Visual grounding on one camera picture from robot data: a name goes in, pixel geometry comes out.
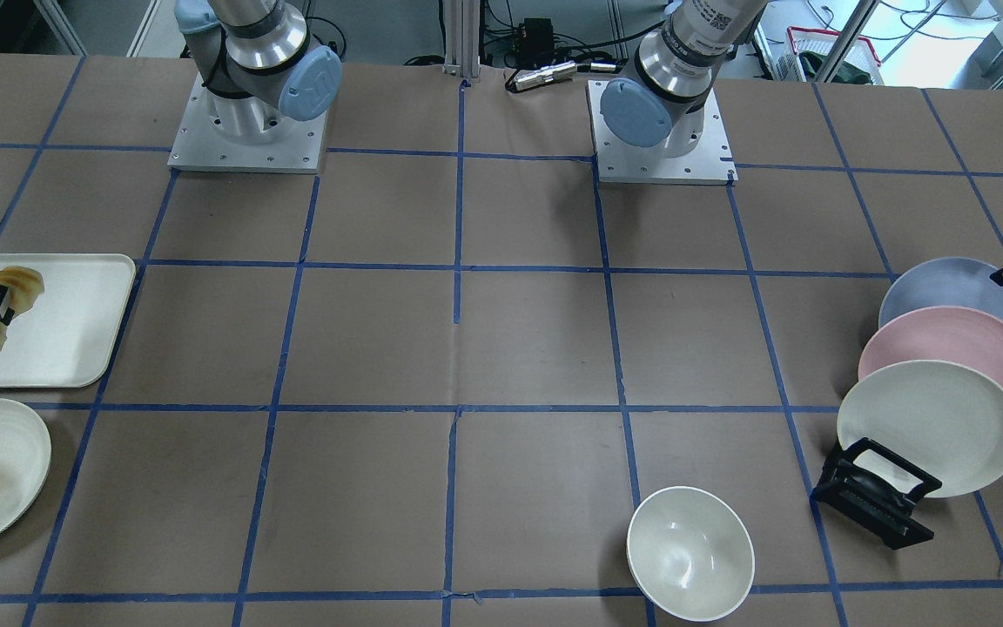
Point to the pink plate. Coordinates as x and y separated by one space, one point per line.
966 336

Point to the silver cylindrical connector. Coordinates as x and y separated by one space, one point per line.
524 80

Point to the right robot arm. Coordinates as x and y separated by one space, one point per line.
88 146

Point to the white bowl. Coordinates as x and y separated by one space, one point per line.
690 554

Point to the black plate rack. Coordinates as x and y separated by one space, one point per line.
869 500

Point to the aluminium frame post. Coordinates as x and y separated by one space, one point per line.
462 39

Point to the white rectangular tray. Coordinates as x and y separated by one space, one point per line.
66 339

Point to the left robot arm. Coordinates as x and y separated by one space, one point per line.
844 178

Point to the blue plate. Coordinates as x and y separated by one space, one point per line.
948 281

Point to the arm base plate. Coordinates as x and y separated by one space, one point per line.
697 151
223 135

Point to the cream plate in rack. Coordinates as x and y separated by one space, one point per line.
945 418

